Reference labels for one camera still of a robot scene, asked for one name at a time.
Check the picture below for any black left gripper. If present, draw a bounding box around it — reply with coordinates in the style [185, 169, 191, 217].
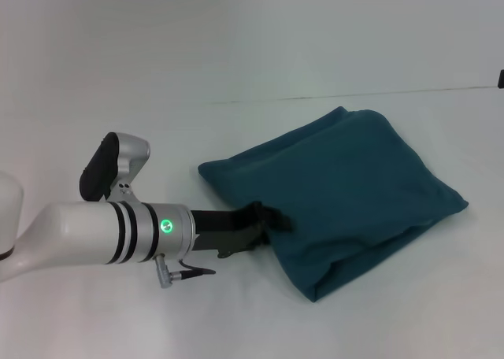
[190, 201, 295, 259]

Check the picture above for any teal blue t-shirt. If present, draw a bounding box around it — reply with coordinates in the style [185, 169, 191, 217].
[196, 105, 469, 304]

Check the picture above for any dark red left gripper cable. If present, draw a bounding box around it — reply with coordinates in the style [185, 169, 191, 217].
[179, 259, 217, 278]

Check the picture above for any silver cylindrical cable plug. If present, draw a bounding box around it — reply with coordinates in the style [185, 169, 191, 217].
[153, 254, 185, 289]

